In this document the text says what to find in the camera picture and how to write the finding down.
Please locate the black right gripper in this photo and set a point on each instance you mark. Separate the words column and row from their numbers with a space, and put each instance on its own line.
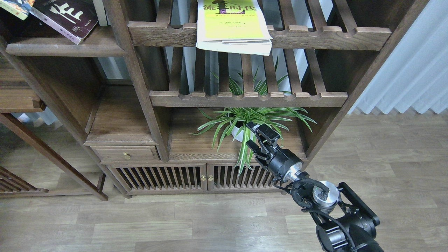
column 282, row 163

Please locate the yellow cover book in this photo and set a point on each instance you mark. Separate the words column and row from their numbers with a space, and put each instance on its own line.
column 232, row 26

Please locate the maroon book white characters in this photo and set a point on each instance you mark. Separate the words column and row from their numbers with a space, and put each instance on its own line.
column 72, row 18

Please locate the blue landscape cover book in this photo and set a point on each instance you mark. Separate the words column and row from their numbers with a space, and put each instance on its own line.
column 19, row 8

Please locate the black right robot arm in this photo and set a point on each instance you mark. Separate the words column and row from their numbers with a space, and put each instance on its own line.
column 344, row 223

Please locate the white plant pot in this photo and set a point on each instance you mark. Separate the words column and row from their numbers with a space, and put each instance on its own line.
column 239, row 133

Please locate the green spider plant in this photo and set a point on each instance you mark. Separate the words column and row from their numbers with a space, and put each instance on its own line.
column 230, row 117

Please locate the dark wooden bookshelf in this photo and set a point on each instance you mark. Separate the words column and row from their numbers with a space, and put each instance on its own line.
column 135, row 86

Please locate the brass drawer knob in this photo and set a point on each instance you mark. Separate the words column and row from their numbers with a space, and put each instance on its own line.
column 126, row 156

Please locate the white pleated curtain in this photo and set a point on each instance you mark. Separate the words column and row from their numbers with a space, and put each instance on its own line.
column 415, row 76

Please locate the white upright book spine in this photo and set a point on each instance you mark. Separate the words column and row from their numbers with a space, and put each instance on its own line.
column 100, row 12

